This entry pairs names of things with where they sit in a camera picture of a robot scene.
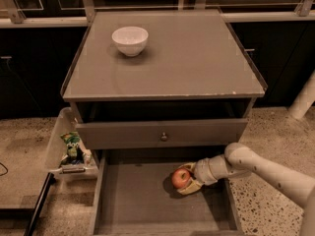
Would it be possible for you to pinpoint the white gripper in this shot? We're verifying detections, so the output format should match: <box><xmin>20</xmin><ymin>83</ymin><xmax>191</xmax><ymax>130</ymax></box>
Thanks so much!
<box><xmin>177</xmin><ymin>158</ymin><xmax>218</xmax><ymax>195</ymax></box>

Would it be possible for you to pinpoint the red apple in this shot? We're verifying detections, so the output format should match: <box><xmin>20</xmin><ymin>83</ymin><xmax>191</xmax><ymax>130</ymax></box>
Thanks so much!
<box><xmin>171</xmin><ymin>168</ymin><xmax>191</xmax><ymax>189</ymax></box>

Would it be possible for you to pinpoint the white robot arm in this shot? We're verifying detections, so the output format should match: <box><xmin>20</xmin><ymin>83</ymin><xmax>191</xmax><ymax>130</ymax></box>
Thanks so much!
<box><xmin>172</xmin><ymin>143</ymin><xmax>315</xmax><ymax>236</ymax></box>

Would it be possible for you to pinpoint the grey top drawer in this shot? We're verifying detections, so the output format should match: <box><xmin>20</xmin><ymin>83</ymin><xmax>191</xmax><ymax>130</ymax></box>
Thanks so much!
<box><xmin>76</xmin><ymin>118</ymin><xmax>248</xmax><ymax>149</ymax></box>

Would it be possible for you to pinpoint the round metal drawer knob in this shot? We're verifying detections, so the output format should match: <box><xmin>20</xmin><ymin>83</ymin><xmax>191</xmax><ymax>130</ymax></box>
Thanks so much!
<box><xmin>160</xmin><ymin>132</ymin><xmax>168</xmax><ymax>142</ymax></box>

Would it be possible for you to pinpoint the open grey middle drawer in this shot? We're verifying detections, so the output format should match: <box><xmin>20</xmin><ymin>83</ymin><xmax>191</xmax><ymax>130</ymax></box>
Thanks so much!
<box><xmin>89</xmin><ymin>147</ymin><xmax>244</xmax><ymax>236</ymax></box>

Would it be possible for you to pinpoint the grey wooden drawer cabinet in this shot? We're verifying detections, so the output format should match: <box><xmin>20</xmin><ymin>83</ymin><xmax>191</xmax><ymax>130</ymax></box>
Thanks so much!
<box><xmin>60</xmin><ymin>9</ymin><xmax>268</xmax><ymax>236</ymax></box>

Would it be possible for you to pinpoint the green snack bag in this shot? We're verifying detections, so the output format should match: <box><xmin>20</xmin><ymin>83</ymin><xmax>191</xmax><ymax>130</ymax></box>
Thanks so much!
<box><xmin>60</xmin><ymin>132</ymin><xmax>84</xmax><ymax>165</ymax></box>

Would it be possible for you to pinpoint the clear plastic storage bin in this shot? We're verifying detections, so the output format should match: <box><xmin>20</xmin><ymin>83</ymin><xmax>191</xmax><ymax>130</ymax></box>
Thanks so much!
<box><xmin>44</xmin><ymin>107</ymin><xmax>98</xmax><ymax>180</ymax></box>

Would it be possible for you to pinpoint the white ceramic bowl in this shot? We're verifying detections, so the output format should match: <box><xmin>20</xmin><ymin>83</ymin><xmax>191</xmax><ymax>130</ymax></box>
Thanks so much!
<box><xmin>111</xmin><ymin>27</ymin><xmax>149</xmax><ymax>57</ymax></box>

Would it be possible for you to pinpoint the black cable on floor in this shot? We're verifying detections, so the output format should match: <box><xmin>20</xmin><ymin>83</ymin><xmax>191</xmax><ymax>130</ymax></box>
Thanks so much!
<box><xmin>0</xmin><ymin>160</ymin><xmax>10</xmax><ymax>176</ymax></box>

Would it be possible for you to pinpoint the metal window railing frame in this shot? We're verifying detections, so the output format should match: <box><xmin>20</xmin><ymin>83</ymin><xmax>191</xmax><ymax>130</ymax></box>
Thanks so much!
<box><xmin>0</xmin><ymin>0</ymin><xmax>315</xmax><ymax>28</ymax></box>

